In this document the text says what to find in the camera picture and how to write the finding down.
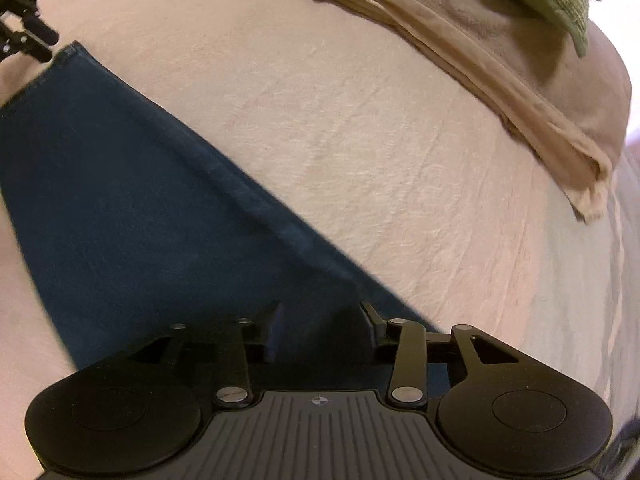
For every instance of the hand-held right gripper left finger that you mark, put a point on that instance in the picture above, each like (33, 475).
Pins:
(271, 327)

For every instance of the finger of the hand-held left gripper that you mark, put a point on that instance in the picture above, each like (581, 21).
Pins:
(37, 22)
(35, 49)

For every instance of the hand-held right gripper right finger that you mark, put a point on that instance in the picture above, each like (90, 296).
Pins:
(374, 327)

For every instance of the dark blue denim pants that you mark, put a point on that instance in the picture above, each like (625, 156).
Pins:
(125, 185)

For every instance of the pink bed sheet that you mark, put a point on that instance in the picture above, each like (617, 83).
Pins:
(350, 135)

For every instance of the beige folded blanket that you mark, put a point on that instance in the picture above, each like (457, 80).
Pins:
(500, 50)

